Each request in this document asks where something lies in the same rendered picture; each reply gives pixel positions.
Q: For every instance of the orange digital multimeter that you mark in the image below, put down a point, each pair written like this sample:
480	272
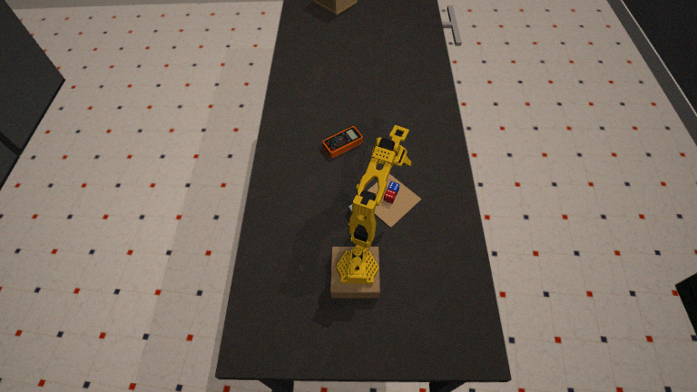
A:
342	141

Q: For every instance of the peach flat mat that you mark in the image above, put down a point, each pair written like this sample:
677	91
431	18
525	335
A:
405	200

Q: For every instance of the blue die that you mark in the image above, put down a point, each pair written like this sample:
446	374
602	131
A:
394	187

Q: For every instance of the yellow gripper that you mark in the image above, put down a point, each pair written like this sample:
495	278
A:
399	134

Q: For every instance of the red die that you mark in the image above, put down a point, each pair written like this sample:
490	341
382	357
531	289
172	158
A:
390	196

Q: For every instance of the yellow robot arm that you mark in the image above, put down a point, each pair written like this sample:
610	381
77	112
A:
360	262

